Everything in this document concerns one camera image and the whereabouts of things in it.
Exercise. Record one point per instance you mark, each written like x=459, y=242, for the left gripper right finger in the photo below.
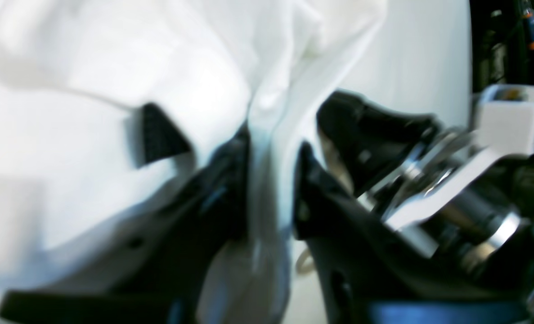
x=370, y=276

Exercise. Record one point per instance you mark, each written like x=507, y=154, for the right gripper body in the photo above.
x=443, y=174

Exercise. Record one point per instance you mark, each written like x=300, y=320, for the white printed t-shirt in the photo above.
x=109, y=107

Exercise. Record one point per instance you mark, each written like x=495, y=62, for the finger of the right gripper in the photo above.
x=371, y=141

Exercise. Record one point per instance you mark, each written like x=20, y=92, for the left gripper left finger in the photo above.
x=155, y=275

